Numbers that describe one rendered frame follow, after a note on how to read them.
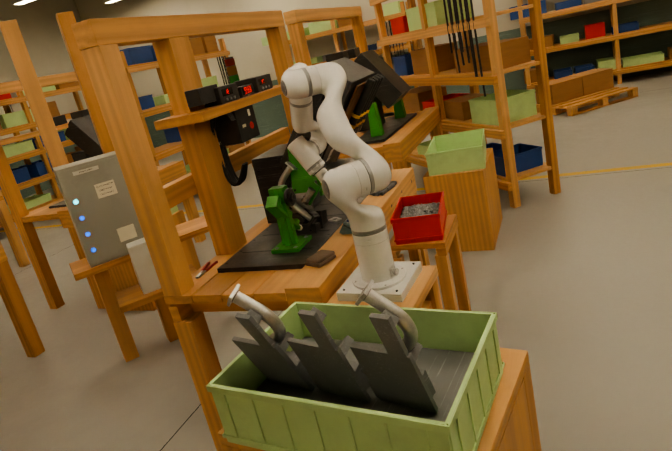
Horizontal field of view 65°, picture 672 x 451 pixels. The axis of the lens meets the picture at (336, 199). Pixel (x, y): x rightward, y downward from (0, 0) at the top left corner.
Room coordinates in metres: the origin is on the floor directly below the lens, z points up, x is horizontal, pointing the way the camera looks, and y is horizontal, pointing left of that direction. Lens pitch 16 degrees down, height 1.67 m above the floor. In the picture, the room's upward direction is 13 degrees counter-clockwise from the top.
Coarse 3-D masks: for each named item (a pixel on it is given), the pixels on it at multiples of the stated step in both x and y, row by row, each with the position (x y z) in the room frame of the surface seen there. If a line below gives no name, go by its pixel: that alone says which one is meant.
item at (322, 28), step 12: (384, 12) 10.82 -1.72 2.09; (396, 12) 10.72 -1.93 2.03; (312, 24) 11.46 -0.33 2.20; (324, 24) 11.36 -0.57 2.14; (336, 24) 11.27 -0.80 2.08; (348, 24) 11.17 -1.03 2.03; (288, 36) 11.71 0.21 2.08; (312, 36) 11.40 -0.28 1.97; (336, 36) 11.22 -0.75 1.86; (336, 48) 11.24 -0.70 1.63; (372, 48) 11.11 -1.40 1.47; (396, 48) 10.67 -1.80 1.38; (408, 48) 10.62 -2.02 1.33; (312, 60) 11.55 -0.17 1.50; (324, 60) 11.44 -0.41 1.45; (384, 108) 10.93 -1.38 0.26
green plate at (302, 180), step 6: (288, 150) 2.45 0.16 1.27; (288, 156) 2.44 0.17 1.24; (294, 162) 2.42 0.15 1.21; (300, 168) 2.40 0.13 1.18; (294, 174) 2.41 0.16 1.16; (300, 174) 2.40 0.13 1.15; (306, 174) 2.39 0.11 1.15; (294, 180) 2.41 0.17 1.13; (300, 180) 2.39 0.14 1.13; (306, 180) 2.38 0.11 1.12; (312, 180) 2.37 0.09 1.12; (294, 186) 2.40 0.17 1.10; (300, 186) 2.39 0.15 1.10; (306, 186) 2.38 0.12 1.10; (300, 192) 2.38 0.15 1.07
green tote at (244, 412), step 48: (336, 336) 1.43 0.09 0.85; (432, 336) 1.27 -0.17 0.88; (480, 336) 1.20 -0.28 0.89; (240, 384) 1.23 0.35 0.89; (480, 384) 1.01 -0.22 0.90; (240, 432) 1.12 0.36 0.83; (288, 432) 1.04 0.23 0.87; (336, 432) 0.97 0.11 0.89; (384, 432) 0.91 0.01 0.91; (432, 432) 0.85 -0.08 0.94; (480, 432) 0.96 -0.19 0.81
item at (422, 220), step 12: (408, 204) 2.44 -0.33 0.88; (420, 204) 2.43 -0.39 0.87; (432, 204) 2.36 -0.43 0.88; (444, 204) 2.37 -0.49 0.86; (396, 216) 2.27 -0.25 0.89; (408, 216) 2.28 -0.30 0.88; (420, 216) 2.13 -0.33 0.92; (432, 216) 2.11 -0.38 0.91; (444, 216) 2.29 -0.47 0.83; (396, 228) 2.16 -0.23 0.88; (408, 228) 2.15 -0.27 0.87; (420, 228) 2.13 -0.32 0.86; (432, 228) 2.12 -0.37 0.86; (444, 228) 2.18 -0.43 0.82; (396, 240) 2.16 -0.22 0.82; (408, 240) 2.15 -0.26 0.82; (420, 240) 2.14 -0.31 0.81; (432, 240) 2.12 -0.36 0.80
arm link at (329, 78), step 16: (320, 64) 1.88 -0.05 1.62; (336, 64) 1.89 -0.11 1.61; (320, 80) 1.84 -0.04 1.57; (336, 80) 1.84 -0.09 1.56; (336, 96) 1.81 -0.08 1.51; (320, 112) 1.79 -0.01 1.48; (336, 112) 1.77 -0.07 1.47; (320, 128) 1.79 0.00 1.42; (336, 128) 1.74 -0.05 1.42; (352, 128) 1.78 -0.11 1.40; (336, 144) 1.74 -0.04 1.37; (352, 144) 1.72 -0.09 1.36; (368, 160) 1.68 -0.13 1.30; (384, 160) 1.69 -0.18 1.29; (384, 176) 1.66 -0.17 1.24
